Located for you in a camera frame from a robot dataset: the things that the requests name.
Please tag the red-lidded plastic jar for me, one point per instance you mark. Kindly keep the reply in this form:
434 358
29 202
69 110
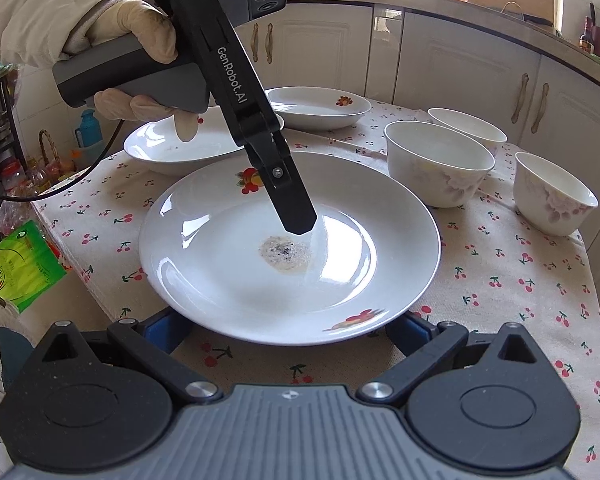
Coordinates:
12 180

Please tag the wicker basket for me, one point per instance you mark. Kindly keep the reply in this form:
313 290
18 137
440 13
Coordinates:
55 166

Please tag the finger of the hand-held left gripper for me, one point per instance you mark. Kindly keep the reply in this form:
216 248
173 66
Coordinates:
290 200

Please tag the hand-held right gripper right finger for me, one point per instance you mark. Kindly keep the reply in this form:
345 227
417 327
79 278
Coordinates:
410 335

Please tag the large white fruit-print plate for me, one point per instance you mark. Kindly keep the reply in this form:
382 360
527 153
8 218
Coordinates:
220 260

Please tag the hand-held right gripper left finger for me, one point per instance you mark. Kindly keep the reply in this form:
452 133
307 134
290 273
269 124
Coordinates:
157 332

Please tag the white cabinet door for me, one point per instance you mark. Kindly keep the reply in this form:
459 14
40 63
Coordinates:
580 120
320 45
247 75
460 70

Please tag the cherry print tablecloth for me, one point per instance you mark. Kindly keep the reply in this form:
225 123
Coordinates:
505 285

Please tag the person's left forearm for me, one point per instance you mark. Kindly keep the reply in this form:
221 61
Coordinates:
30 5

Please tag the white bowl with pink flowers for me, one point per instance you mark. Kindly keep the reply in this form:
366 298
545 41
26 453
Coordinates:
545 210
472 127
430 180

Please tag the green plastic bag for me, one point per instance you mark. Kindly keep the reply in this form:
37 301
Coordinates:
25 265

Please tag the person's left hand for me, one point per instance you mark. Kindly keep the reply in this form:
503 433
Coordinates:
135 20

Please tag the dark sauce bottle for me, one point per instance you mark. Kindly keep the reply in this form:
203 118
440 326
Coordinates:
586 40

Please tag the blue thermos jug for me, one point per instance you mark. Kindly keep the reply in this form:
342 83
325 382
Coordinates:
89 132

